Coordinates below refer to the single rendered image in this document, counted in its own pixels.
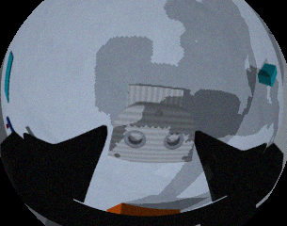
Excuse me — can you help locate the small teal cube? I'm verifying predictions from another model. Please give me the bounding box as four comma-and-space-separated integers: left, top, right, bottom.
257, 63, 278, 87

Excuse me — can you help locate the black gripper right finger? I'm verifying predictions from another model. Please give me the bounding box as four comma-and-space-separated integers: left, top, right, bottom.
195, 131, 267, 202

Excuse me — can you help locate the teal flat rectangular plate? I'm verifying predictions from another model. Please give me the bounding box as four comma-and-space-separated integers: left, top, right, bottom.
4, 52, 14, 101

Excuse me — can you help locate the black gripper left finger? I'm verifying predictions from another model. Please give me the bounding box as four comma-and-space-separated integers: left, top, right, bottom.
23, 125, 108, 203

